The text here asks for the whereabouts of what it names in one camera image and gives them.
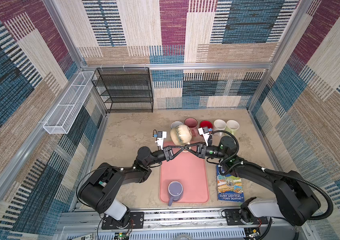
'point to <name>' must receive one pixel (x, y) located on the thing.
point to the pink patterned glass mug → (192, 123)
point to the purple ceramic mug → (175, 190)
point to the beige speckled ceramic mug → (181, 135)
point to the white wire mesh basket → (68, 107)
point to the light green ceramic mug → (231, 126)
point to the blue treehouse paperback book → (229, 188)
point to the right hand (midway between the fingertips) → (185, 150)
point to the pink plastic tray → (189, 169)
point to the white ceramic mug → (219, 125)
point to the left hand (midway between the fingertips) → (184, 149)
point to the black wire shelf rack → (125, 89)
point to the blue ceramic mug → (176, 124)
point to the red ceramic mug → (206, 123)
